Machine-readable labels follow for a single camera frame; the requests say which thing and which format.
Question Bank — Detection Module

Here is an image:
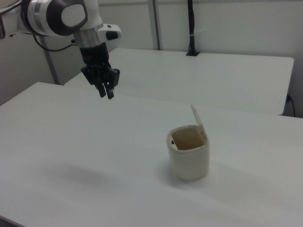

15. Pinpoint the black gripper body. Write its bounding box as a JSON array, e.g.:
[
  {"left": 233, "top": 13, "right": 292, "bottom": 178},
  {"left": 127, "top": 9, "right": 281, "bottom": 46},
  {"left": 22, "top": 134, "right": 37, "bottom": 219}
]
[{"left": 79, "top": 42, "right": 121, "bottom": 92}]

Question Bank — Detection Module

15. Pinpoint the cream hinged bin lid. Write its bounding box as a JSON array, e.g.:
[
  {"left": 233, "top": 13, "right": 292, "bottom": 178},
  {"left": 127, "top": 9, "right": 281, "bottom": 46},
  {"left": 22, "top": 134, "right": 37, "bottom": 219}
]
[{"left": 190, "top": 105, "right": 207, "bottom": 140}]

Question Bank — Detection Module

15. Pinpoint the white side table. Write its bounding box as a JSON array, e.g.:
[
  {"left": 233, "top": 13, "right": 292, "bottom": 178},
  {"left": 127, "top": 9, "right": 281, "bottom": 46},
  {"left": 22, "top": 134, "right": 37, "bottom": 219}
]
[{"left": 64, "top": 48, "right": 295, "bottom": 116}]

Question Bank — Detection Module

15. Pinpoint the white ceramic jar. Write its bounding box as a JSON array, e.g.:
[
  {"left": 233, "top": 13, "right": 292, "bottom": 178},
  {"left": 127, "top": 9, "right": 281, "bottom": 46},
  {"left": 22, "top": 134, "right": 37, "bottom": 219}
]
[{"left": 166, "top": 126, "right": 210, "bottom": 183}]

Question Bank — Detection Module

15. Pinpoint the grey metal partition post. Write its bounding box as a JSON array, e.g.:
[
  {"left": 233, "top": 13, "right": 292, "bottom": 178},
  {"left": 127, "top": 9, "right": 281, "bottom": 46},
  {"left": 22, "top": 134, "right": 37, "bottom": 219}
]
[
  {"left": 148, "top": 0, "right": 164, "bottom": 51},
  {"left": 40, "top": 36, "right": 60, "bottom": 85}
]

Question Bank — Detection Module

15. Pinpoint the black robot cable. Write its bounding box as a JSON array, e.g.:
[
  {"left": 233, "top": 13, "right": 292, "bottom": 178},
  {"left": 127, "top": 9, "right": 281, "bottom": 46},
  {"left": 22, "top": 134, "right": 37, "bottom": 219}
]
[{"left": 32, "top": 35, "right": 77, "bottom": 52}]

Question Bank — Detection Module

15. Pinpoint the white cable tie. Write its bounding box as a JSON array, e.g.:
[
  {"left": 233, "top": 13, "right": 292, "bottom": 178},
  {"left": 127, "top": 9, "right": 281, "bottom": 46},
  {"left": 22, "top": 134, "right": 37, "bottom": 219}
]
[{"left": 189, "top": 29, "right": 207, "bottom": 37}]

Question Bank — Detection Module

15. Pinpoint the black camera pole with tie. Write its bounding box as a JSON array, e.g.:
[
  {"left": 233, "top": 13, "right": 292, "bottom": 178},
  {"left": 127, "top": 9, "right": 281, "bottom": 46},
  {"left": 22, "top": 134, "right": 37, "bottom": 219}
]
[{"left": 186, "top": 0, "right": 201, "bottom": 57}]

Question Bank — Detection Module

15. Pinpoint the black wall power cable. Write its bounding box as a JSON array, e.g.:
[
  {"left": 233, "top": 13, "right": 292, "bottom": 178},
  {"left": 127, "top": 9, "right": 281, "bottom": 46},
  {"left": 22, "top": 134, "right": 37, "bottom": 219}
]
[{"left": 286, "top": 94, "right": 297, "bottom": 117}]

